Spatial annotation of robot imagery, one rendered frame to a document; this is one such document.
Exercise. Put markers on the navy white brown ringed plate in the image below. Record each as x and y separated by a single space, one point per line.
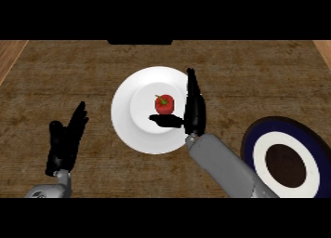
288 158

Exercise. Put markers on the red bell pepper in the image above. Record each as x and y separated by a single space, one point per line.
163 104

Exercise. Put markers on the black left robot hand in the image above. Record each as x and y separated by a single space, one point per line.
63 141

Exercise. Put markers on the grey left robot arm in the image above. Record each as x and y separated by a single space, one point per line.
53 187

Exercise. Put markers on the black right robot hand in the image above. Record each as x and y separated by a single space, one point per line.
194 108

